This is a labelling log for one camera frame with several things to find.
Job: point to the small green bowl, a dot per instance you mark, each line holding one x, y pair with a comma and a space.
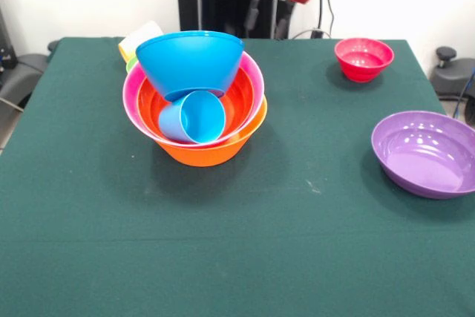
131, 64

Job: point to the dark green tablecloth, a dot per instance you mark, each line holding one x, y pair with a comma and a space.
237, 257

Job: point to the yellow cup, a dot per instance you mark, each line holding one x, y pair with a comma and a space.
137, 36

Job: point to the large pink bowl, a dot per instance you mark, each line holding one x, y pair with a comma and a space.
130, 94

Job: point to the black equipment box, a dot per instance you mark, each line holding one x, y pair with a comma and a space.
5, 49

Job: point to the large orange bowl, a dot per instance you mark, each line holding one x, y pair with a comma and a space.
208, 155

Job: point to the small crimson bowl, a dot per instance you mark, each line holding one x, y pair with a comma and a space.
363, 59

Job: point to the blue cup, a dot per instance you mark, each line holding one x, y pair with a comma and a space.
202, 118

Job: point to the red-orange bowl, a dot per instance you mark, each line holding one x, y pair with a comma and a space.
241, 98

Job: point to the medium blue bowl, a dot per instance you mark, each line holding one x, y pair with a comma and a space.
189, 61

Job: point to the purple bowl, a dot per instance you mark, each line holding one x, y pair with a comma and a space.
426, 153

